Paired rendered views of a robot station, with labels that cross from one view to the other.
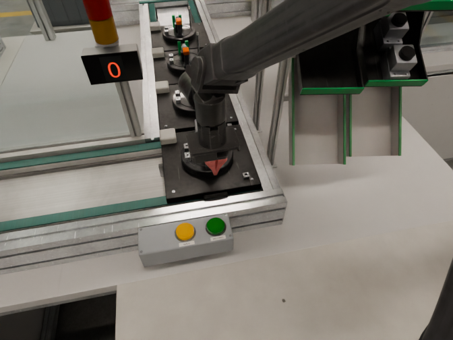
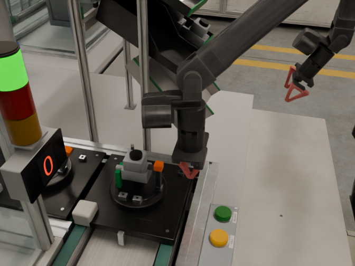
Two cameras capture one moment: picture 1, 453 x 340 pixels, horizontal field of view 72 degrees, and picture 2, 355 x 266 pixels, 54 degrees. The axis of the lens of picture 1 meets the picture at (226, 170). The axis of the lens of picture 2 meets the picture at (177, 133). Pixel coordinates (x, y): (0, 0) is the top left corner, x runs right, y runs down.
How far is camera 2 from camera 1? 64 cm
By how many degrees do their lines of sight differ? 49
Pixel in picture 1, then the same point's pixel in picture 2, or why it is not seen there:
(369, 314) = (302, 177)
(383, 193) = (216, 124)
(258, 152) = (152, 158)
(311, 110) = not seen: hidden behind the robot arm
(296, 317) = (295, 214)
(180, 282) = not seen: outside the picture
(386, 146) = (205, 91)
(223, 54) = (219, 55)
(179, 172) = (144, 218)
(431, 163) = not seen: hidden behind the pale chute
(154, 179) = (119, 255)
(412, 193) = (224, 113)
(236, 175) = (176, 179)
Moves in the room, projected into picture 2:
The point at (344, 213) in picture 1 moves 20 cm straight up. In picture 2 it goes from (223, 150) to (230, 100)
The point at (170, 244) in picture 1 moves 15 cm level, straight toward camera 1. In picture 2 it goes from (227, 255) to (298, 260)
